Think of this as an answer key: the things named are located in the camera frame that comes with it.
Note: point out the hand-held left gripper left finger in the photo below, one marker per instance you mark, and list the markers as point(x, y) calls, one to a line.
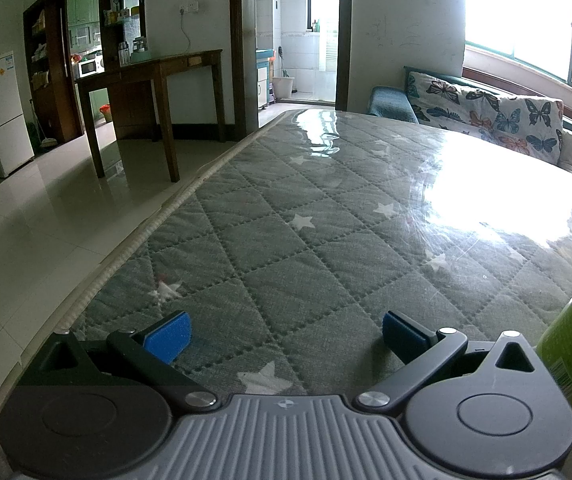
point(171, 342)

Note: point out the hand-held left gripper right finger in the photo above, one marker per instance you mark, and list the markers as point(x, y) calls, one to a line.
point(401, 335)

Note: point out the grey quilted star tablecloth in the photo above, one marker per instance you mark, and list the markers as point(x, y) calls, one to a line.
point(316, 240)

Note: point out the blue cushion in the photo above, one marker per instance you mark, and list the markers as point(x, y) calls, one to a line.
point(390, 102)

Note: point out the broom with dustpan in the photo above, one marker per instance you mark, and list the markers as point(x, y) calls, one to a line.
point(45, 137)

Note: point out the red basket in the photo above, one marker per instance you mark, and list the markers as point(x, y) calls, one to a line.
point(105, 109)

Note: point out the butterfly print pillow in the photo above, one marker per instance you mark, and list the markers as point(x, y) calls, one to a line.
point(485, 107)

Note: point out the white bucket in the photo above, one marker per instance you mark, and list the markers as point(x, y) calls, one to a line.
point(283, 87)

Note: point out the dark wooden side table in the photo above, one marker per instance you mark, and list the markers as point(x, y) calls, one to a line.
point(158, 63)

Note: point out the small tan box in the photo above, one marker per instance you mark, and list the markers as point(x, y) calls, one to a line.
point(195, 60)

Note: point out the dark wooden shelf cabinet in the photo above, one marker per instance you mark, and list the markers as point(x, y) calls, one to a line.
point(48, 85)

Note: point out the white refrigerator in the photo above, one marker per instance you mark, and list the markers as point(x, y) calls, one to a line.
point(6, 109)

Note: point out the white microwave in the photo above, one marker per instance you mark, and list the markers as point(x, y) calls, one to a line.
point(87, 68)

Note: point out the clear glass jar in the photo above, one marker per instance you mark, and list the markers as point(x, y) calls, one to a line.
point(123, 53)
point(140, 47)

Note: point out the mop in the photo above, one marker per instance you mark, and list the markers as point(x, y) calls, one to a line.
point(282, 60)

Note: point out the tall wooden glass shelf unit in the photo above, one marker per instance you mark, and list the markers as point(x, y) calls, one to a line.
point(123, 5)

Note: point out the large bright window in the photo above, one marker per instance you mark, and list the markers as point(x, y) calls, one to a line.
point(525, 5)

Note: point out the dark wooden door frame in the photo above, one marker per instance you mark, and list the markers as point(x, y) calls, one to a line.
point(242, 45)

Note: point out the white wall socket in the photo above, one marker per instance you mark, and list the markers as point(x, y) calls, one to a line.
point(189, 8)

